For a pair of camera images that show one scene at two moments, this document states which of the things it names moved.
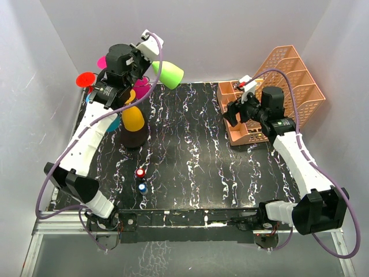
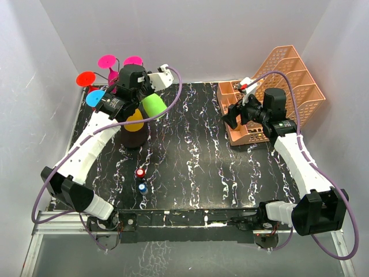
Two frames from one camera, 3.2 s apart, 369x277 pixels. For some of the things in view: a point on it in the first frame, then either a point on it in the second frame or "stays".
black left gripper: (137, 53) to (147, 81)
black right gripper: (234, 108) stays
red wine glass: (86, 79) stays
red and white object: (248, 85) stays
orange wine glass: (132, 118) stays
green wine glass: (170, 75) to (153, 104)
